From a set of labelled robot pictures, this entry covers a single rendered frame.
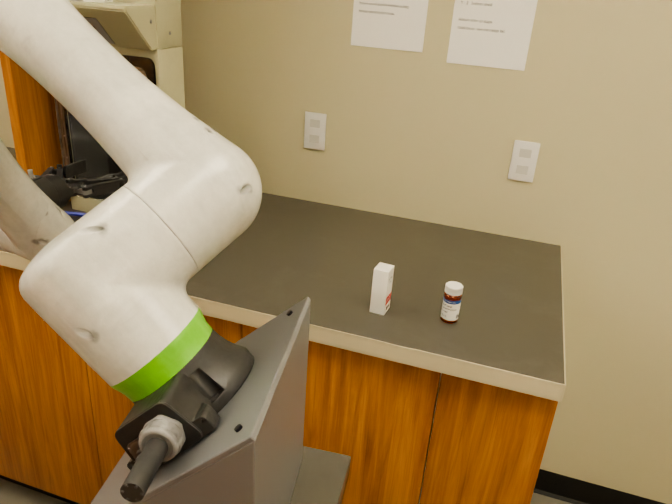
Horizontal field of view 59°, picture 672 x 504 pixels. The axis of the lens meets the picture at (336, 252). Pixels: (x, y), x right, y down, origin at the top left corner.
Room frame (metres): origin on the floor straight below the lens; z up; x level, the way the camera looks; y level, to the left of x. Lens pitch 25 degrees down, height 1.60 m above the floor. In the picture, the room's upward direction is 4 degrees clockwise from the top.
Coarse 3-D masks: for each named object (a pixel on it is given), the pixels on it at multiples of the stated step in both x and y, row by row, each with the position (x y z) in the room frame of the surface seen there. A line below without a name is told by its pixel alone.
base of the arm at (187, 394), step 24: (216, 336) 0.58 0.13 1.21; (192, 360) 0.53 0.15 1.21; (216, 360) 0.55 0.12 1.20; (240, 360) 0.56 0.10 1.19; (168, 384) 0.50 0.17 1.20; (192, 384) 0.52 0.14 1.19; (216, 384) 0.53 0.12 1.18; (240, 384) 0.54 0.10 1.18; (144, 408) 0.48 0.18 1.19; (168, 408) 0.47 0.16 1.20; (192, 408) 0.49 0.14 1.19; (216, 408) 0.51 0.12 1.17; (120, 432) 0.47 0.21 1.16; (144, 432) 0.45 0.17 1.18; (168, 432) 0.45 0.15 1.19; (192, 432) 0.46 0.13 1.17; (144, 456) 0.42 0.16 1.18; (168, 456) 0.44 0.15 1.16; (144, 480) 0.39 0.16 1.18
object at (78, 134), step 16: (144, 64) 1.50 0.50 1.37; (64, 112) 1.57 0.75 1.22; (80, 128) 1.56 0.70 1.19; (80, 144) 1.56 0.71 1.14; (96, 144) 1.54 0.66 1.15; (96, 160) 1.55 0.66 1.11; (112, 160) 1.53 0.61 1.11; (80, 176) 1.56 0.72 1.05; (96, 176) 1.55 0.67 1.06; (112, 176) 1.53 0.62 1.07; (112, 192) 1.53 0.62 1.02
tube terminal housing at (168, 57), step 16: (128, 0) 1.52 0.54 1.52; (144, 0) 1.51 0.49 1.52; (160, 0) 1.52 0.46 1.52; (176, 0) 1.58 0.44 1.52; (160, 16) 1.52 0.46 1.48; (176, 16) 1.58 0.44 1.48; (160, 32) 1.51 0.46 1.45; (176, 32) 1.58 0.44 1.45; (128, 48) 1.52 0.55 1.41; (160, 48) 1.51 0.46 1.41; (176, 48) 1.58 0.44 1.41; (160, 64) 1.50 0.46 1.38; (176, 64) 1.57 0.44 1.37; (160, 80) 1.50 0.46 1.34; (176, 80) 1.57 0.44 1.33; (176, 96) 1.57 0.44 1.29; (80, 208) 1.58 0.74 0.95
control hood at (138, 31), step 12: (72, 0) 1.46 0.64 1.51; (84, 12) 1.43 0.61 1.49; (96, 12) 1.42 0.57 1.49; (108, 12) 1.41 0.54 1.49; (120, 12) 1.40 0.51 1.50; (132, 12) 1.41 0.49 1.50; (144, 12) 1.46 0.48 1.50; (108, 24) 1.44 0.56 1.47; (120, 24) 1.43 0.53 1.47; (132, 24) 1.42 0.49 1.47; (144, 24) 1.45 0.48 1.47; (120, 36) 1.47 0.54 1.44; (132, 36) 1.45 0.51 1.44; (144, 36) 1.45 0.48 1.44; (144, 48) 1.48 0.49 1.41; (156, 48) 1.49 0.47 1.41
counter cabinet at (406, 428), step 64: (0, 320) 1.34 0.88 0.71; (0, 384) 1.36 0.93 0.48; (64, 384) 1.29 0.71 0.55; (320, 384) 1.08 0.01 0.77; (384, 384) 1.04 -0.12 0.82; (448, 384) 1.00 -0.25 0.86; (0, 448) 1.37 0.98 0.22; (64, 448) 1.30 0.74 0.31; (320, 448) 1.08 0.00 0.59; (384, 448) 1.03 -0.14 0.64; (448, 448) 0.99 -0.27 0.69; (512, 448) 0.96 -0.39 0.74
